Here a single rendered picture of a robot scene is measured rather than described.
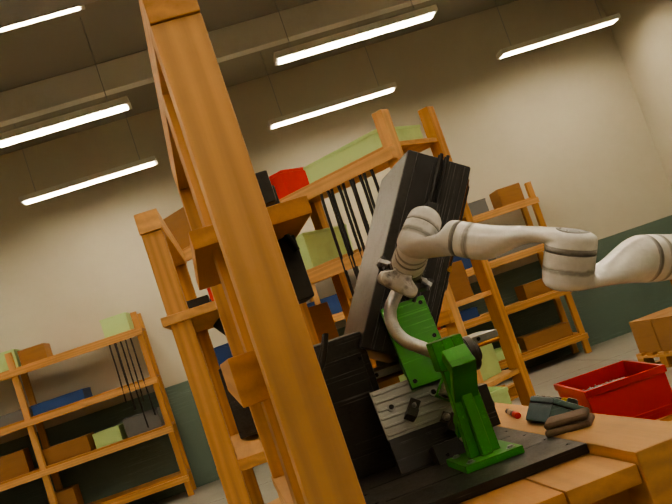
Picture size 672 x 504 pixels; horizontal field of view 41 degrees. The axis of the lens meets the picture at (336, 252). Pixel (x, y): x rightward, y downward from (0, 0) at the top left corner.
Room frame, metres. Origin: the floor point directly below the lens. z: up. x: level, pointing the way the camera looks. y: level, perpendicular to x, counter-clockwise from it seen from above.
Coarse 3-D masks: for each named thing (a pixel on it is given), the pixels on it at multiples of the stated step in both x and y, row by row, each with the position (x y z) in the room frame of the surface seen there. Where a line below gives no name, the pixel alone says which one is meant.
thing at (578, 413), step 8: (584, 408) 1.95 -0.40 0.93; (552, 416) 1.98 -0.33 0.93; (560, 416) 1.95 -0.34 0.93; (568, 416) 1.92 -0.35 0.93; (576, 416) 1.90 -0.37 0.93; (584, 416) 1.90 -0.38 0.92; (592, 416) 1.93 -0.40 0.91; (544, 424) 1.93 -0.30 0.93; (552, 424) 1.92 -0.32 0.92; (560, 424) 1.92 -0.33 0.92; (568, 424) 1.91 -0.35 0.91; (576, 424) 1.90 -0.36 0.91; (584, 424) 1.89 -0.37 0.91; (552, 432) 1.92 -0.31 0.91; (560, 432) 1.91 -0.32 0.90
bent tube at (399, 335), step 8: (392, 296) 2.05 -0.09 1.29; (400, 296) 2.06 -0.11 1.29; (392, 304) 2.04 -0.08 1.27; (384, 312) 2.05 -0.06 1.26; (392, 312) 2.04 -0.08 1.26; (384, 320) 2.05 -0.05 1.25; (392, 320) 2.03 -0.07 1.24; (392, 328) 2.03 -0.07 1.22; (400, 328) 2.03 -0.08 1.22; (392, 336) 2.03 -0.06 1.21; (400, 336) 2.02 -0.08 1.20; (408, 336) 2.03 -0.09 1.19; (400, 344) 2.03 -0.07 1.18; (408, 344) 2.02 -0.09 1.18; (416, 344) 2.02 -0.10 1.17; (424, 344) 2.02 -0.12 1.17; (416, 352) 2.03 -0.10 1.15; (424, 352) 2.02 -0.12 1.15
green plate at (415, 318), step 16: (400, 304) 2.19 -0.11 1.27; (416, 304) 2.19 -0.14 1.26; (400, 320) 2.17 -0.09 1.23; (416, 320) 2.18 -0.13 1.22; (432, 320) 2.18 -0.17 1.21; (416, 336) 2.16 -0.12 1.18; (432, 336) 2.17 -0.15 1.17; (400, 352) 2.15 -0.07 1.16; (416, 368) 2.14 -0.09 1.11; (432, 368) 2.14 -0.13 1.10; (416, 384) 2.13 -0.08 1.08
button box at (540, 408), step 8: (536, 400) 2.15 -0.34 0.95; (544, 400) 2.10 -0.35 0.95; (552, 400) 2.05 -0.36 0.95; (560, 400) 2.05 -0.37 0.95; (528, 408) 2.18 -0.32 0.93; (536, 408) 2.13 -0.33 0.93; (544, 408) 2.08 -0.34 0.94; (552, 408) 2.05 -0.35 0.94; (560, 408) 2.05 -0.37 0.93; (568, 408) 2.05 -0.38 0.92; (576, 408) 2.05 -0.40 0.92; (528, 416) 2.17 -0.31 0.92; (536, 416) 2.12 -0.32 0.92; (544, 416) 2.07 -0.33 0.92
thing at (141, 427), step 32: (128, 320) 10.36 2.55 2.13; (32, 352) 10.17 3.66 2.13; (64, 352) 10.15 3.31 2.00; (128, 352) 10.19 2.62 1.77; (128, 384) 10.18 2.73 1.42; (160, 384) 10.68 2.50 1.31; (0, 416) 10.08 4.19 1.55; (32, 416) 10.29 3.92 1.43; (160, 416) 10.44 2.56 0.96; (64, 448) 10.18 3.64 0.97; (96, 448) 10.20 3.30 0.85; (0, 480) 10.07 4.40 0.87; (32, 480) 10.01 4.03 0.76; (160, 480) 10.37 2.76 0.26; (192, 480) 10.68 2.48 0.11
